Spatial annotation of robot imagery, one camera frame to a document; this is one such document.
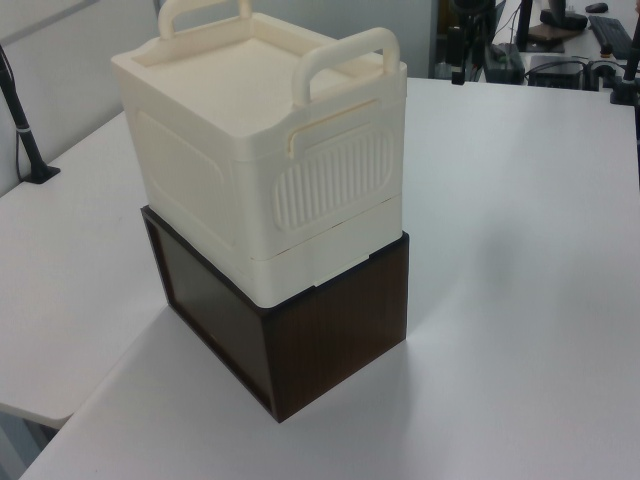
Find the black Franka gripper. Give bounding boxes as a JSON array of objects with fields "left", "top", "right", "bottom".
[{"left": 446, "top": 23, "right": 466, "bottom": 86}]

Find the cream plastic storage cabinet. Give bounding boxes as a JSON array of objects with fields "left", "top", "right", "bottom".
[{"left": 110, "top": 0, "right": 408, "bottom": 308}]

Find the black device with green label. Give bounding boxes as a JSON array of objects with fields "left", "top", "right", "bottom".
[{"left": 481, "top": 42, "right": 527, "bottom": 84}]

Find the black electronics box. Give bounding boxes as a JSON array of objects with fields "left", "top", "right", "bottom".
[{"left": 527, "top": 54, "right": 587, "bottom": 90}]

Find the brown wooden board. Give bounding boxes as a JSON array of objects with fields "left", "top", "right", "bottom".
[{"left": 528, "top": 22, "right": 567, "bottom": 54}]

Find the black monitor stand base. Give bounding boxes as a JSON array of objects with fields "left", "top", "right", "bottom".
[{"left": 538, "top": 8, "right": 589, "bottom": 32}]

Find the black knob device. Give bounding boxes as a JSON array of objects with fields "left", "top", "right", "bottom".
[{"left": 597, "top": 42, "right": 617, "bottom": 76}]

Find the black computer keyboard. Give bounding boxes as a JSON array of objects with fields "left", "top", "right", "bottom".
[{"left": 587, "top": 14, "right": 634, "bottom": 59}]

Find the black clamped stand pole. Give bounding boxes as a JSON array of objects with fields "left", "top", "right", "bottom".
[{"left": 609, "top": 29, "right": 640, "bottom": 106}]

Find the dark brown wooden box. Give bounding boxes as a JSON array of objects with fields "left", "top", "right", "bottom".
[{"left": 140, "top": 203, "right": 411, "bottom": 426}]

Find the black camera stand pole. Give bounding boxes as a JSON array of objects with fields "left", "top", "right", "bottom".
[{"left": 0, "top": 43, "right": 62, "bottom": 184}]

